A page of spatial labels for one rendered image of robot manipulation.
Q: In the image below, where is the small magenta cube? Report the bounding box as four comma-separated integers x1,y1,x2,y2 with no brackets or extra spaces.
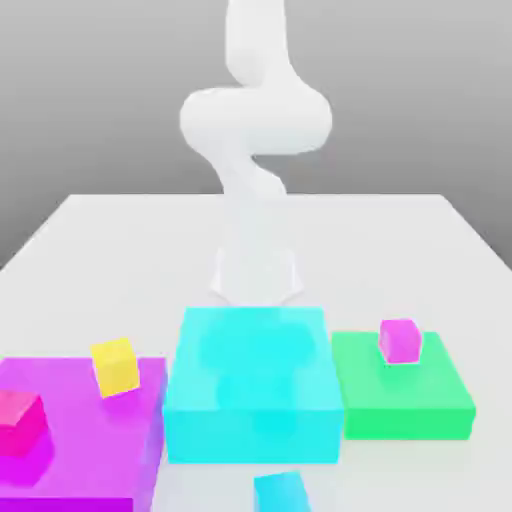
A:
378,318,424,366

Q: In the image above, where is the small yellow cube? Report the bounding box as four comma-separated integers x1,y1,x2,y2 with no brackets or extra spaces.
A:
89,336,142,400

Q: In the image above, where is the small cyan cube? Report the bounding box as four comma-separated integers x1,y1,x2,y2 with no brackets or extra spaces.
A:
252,470,313,512

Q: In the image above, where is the small pink cube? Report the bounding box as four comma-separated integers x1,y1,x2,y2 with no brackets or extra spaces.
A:
0,389,49,460

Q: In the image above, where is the large cyan box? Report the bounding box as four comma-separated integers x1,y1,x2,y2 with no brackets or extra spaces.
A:
162,305,345,466

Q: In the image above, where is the large green box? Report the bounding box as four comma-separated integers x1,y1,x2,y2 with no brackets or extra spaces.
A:
330,330,477,442

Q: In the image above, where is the large purple box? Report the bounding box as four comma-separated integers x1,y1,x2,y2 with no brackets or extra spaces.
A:
0,355,168,512

